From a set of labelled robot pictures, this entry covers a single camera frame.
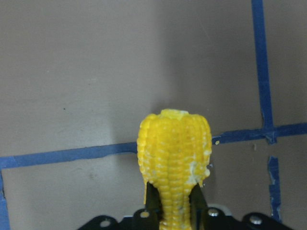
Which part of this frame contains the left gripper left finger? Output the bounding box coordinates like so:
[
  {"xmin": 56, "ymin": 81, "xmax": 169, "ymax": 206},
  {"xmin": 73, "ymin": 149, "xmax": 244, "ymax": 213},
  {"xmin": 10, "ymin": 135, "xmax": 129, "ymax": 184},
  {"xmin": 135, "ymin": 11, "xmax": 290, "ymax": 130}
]
[{"xmin": 145, "ymin": 182, "xmax": 161, "ymax": 230}]

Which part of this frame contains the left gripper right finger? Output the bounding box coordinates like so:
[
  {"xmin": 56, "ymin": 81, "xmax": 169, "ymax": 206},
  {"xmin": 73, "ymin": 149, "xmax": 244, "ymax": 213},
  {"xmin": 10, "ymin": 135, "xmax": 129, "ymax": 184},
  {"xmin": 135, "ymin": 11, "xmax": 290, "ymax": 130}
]
[{"xmin": 189, "ymin": 184, "xmax": 208, "ymax": 230}]

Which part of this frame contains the yellow corn cob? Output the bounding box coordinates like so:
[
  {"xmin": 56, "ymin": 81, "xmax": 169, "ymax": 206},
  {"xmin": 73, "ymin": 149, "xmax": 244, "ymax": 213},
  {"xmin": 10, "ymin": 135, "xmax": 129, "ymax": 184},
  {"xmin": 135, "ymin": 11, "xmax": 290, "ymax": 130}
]
[{"xmin": 137, "ymin": 109, "xmax": 212, "ymax": 230}]

